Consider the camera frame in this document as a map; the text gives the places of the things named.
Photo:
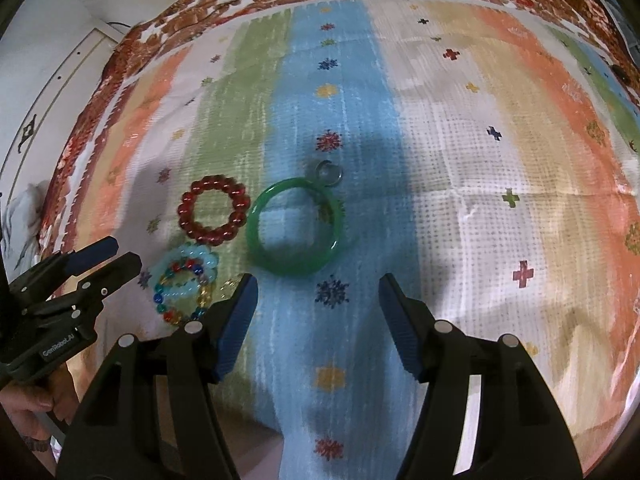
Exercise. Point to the white crumpled cloth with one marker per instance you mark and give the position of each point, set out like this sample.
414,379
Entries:
22,220

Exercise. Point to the striped woven mat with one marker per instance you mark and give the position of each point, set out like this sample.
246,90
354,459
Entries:
350,110

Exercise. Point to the white panel door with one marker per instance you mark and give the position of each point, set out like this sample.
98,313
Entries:
50,85

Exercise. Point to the person's left hand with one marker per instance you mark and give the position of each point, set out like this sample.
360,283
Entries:
31,406

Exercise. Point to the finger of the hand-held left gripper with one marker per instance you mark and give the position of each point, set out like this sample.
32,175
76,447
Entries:
95,254
120,267

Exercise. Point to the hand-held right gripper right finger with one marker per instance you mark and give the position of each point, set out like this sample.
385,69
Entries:
400,321

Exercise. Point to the green jade bangle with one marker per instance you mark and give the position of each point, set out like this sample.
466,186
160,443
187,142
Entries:
253,232

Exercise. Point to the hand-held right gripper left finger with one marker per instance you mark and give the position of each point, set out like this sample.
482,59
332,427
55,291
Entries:
239,321

